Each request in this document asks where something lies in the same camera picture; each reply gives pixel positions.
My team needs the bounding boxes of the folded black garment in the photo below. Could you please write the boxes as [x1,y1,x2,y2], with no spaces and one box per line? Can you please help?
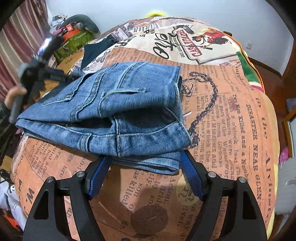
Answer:
[80,35,118,69]

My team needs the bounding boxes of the person left hand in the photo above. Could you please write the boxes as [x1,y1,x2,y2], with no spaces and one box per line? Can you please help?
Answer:
[4,85,27,110]

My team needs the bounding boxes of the green fabric storage box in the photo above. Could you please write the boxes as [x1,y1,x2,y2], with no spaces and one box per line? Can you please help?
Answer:
[54,30,94,64]

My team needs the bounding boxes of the bamboo lap desk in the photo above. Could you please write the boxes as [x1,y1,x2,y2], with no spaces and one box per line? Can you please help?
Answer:
[40,50,84,98]

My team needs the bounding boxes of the orange box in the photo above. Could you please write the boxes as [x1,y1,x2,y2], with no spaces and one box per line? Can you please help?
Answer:
[63,29,80,42]

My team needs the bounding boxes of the newspaper print bed blanket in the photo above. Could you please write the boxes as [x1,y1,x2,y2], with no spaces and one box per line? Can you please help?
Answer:
[11,18,280,240]

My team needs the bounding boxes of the yellow curved pillow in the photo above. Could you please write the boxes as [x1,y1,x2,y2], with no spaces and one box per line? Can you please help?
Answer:
[145,11,167,18]

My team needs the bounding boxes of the pile of clothes on box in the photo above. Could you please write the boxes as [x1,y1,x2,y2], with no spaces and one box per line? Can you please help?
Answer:
[50,15,74,36]

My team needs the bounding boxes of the grey neck pillow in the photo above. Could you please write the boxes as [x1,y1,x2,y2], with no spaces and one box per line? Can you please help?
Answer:
[60,14,101,38]

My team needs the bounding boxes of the blue denim jeans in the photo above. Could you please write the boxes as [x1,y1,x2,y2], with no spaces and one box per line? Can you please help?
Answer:
[16,61,191,175]

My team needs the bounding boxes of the striped red beige curtain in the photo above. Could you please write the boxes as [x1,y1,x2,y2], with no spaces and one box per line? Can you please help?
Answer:
[1,1,49,100]

